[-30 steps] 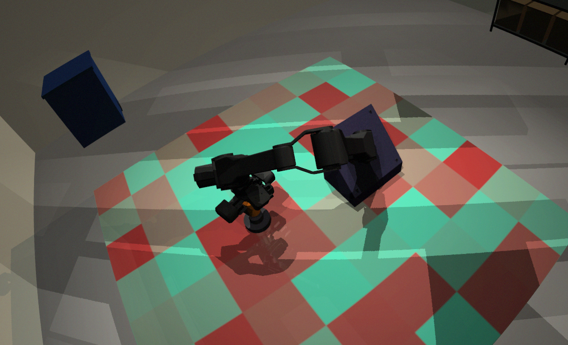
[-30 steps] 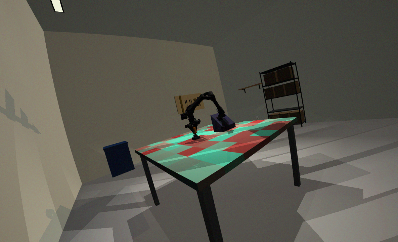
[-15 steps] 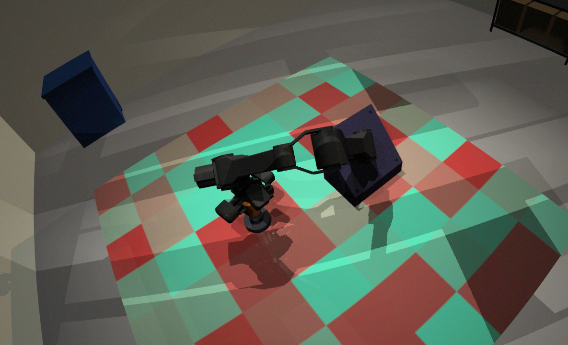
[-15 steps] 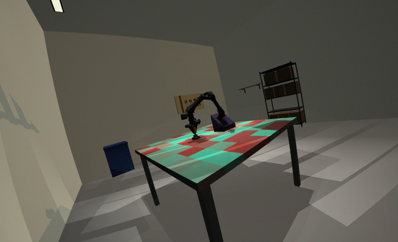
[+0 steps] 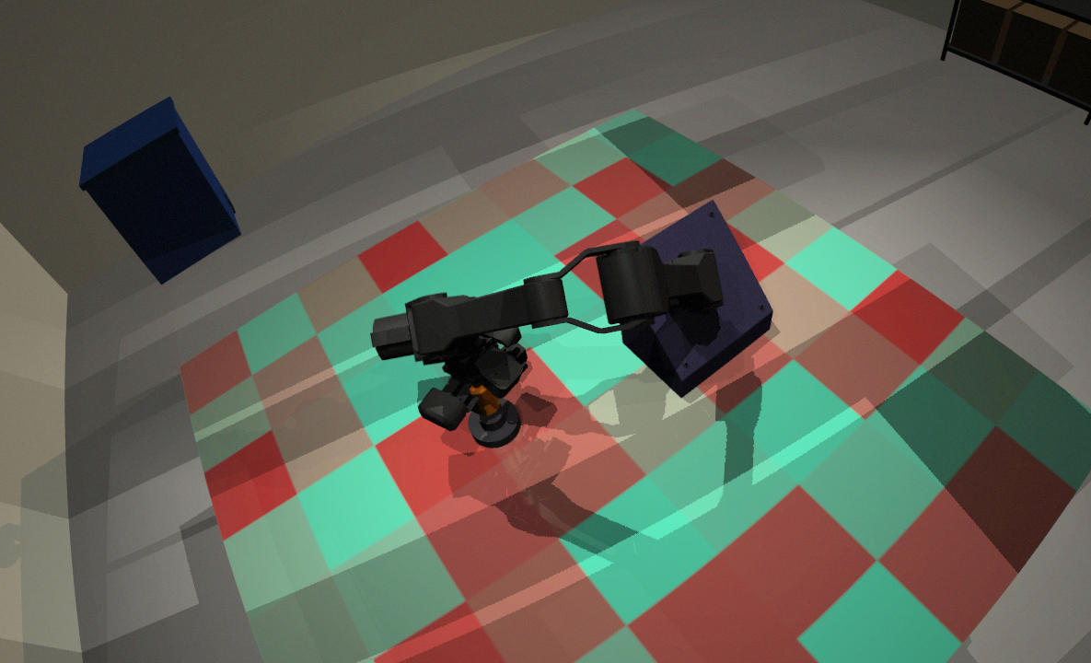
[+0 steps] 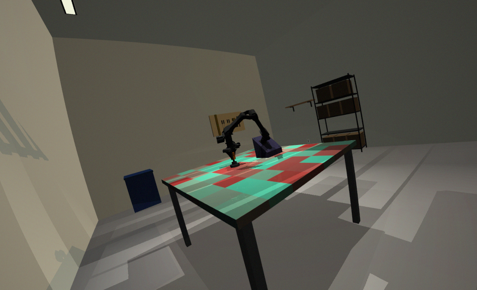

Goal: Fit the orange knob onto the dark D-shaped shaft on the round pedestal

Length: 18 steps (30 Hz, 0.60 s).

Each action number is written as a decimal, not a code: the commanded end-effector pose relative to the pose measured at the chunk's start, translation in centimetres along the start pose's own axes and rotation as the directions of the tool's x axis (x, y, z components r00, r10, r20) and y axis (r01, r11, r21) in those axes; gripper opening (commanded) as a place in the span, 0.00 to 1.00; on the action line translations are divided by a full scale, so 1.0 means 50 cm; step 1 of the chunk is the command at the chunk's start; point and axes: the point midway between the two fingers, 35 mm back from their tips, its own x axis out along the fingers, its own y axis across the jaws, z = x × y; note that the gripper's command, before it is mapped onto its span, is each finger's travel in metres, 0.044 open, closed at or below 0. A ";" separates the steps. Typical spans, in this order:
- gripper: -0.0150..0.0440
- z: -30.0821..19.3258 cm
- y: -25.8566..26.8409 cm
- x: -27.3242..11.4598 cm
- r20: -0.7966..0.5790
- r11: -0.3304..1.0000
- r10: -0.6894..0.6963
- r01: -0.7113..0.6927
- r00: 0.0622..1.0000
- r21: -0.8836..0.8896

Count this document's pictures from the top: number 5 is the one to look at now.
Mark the orange knob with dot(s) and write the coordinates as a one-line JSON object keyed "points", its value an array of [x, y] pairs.
{"points": [[487, 402]]}

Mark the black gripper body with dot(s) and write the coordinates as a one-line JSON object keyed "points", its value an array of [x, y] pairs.
{"points": [[448, 409]]}

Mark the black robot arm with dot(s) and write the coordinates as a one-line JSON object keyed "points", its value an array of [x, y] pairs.
{"points": [[636, 286]]}

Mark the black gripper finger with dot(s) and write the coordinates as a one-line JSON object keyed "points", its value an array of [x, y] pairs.
{"points": [[473, 405]]}

